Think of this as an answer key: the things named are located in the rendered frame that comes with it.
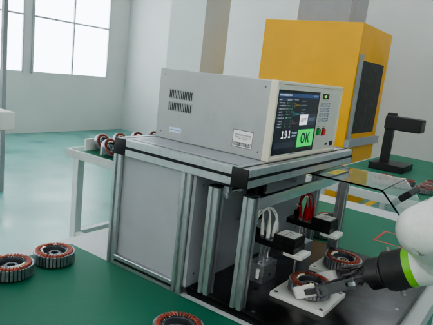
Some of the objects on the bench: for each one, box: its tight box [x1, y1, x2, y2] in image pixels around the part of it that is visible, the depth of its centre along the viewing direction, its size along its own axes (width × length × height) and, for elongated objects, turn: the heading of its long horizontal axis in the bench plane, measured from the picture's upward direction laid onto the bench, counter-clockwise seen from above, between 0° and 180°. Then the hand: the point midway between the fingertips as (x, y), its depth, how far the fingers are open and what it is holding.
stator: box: [287, 271, 331, 301], centre depth 122 cm, size 11×11×4 cm
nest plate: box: [309, 257, 338, 278], centre depth 142 cm, size 15×15×1 cm
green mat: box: [298, 197, 402, 257], centre depth 198 cm, size 94×61×1 cm, turn 24°
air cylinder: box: [249, 256, 277, 284], centre depth 130 cm, size 5×8×6 cm
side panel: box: [106, 153, 194, 295], centre depth 126 cm, size 28×3×32 cm, turn 24°
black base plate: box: [187, 239, 427, 325], centre depth 134 cm, size 47×64×2 cm
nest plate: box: [269, 279, 345, 317], centre depth 123 cm, size 15×15×1 cm
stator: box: [323, 250, 362, 270], centre depth 142 cm, size 11×11×4 cm
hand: (310, 284), depth 122 cm, fingers closed on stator, 11 cm apart
